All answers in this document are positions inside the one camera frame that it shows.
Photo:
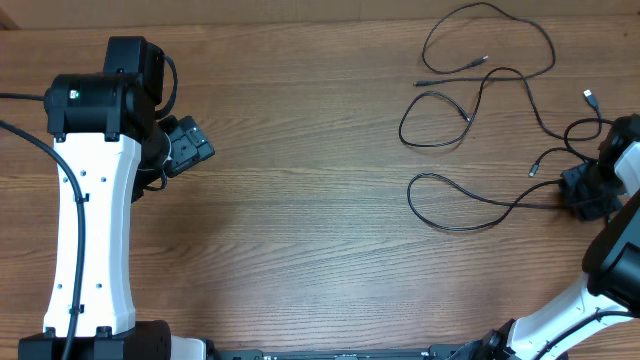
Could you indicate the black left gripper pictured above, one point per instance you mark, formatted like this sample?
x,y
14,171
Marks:
x,y
191,144

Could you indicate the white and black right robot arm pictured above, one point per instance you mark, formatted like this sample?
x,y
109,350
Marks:
x,y
607,292

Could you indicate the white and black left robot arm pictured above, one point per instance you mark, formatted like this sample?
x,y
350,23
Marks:
x,y
115,139

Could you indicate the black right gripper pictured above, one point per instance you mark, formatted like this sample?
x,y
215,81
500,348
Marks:
x,y
584,190

